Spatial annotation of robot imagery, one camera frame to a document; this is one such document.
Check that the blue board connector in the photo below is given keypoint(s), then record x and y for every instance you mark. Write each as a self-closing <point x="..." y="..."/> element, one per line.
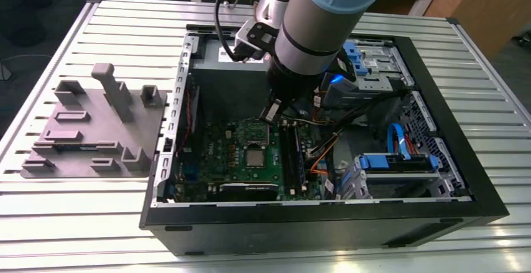
<point x="190" y="173"/>

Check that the metal disk bay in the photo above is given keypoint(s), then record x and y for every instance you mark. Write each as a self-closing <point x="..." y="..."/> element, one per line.
<point x="400" y="175"/>

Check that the silver CPU chip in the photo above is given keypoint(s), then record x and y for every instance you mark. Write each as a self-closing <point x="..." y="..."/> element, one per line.
<point x="254" y="158"/>

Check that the black graphics card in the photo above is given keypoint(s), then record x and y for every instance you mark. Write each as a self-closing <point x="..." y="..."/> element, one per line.
<point x="248" y="192"/>

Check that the black RAM slot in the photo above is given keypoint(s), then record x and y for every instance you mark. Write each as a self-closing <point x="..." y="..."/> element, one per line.
<point x="296" y="156"/>
<point x="290" y="156"/>
<point x="285" y="156"/>

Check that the grey power supply unit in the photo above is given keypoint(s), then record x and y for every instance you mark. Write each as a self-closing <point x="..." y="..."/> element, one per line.
<point x="224" y="92"/>

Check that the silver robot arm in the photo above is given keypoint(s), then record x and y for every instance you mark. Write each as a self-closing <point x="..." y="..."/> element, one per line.
<point x="314" y="21"/>

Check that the CPU socket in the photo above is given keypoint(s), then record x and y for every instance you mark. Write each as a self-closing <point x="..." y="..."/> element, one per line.
<point x="254" y="167"/>

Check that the wooden cabinet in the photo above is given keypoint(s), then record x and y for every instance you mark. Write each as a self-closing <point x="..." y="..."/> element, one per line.
<point x="489" y="5"/>

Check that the metal drive cage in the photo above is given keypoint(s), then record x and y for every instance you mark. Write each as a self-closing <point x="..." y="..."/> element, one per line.
<point x="377" y="86"/>

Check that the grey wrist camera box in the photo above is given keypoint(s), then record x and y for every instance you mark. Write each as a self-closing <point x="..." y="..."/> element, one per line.
<point x="248" y="46"/>

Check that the black PC case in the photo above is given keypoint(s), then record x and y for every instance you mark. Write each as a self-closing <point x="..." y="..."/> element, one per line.
<point x="289" y="232"/>

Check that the grey parts rack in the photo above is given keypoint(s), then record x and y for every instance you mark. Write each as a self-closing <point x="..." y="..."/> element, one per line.
<point x="102" y="136"/>

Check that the green motherboard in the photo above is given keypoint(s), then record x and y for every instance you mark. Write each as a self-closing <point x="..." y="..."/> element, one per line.
<point x="214" y="161"/>

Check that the hard disk in blue carrier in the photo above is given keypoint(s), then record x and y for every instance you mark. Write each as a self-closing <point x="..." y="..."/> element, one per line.
<point x="374" y="162"/>

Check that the white power connector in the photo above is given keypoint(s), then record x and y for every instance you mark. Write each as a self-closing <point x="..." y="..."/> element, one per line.
<point x="309" y="154"/>

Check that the blue plastic drive bracket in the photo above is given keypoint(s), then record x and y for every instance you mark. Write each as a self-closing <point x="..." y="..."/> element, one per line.
<point x="358" y="61"/>

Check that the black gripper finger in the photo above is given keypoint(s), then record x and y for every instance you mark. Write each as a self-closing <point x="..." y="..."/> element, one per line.
<point x="277" y="110"/>
<point x="269" y="109"/>

